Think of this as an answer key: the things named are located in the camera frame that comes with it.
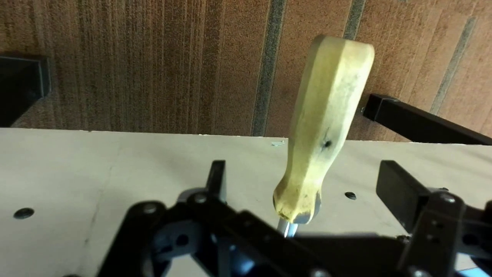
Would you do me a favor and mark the wooden tool handle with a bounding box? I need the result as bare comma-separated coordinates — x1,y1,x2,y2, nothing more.
270,33,376,240

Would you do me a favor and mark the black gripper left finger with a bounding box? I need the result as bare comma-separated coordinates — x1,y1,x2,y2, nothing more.
96,158,335,277

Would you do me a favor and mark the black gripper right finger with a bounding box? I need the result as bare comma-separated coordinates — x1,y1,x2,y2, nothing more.
375,158,492,277

